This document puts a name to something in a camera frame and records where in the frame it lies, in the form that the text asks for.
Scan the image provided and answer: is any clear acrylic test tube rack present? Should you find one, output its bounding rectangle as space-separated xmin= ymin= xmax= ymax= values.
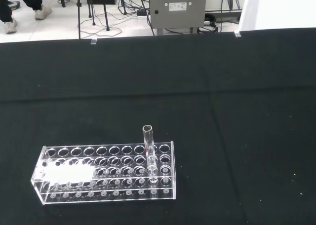
xmin=31 ymin=141 xmax=177 ymax=206

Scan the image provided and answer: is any black bench cloth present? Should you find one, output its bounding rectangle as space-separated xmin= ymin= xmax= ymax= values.
xmin=0 ymin=27 xmax=316 ymax=225

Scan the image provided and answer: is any grey metal control cabinet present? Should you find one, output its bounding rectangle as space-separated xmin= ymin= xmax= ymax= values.
xmin=149 ymin=0 xmax=207 ymax=36

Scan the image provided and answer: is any black and grey power adapter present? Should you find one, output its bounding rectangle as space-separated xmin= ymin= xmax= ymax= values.
xmin=136 ymin=9 xmax=149 ymax=21

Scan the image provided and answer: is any black tripod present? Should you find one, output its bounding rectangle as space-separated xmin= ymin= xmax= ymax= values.
xmin=76 ymin=0 xmax=111 ymax=39

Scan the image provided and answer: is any white board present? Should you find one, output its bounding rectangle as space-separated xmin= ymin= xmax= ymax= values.
xmin=237 ymin=0 xmax=316 ymax=33

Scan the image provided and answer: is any black cable coil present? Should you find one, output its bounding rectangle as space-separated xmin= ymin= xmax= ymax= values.
xmin=197 ymin=12 xmax=239 ymax=35

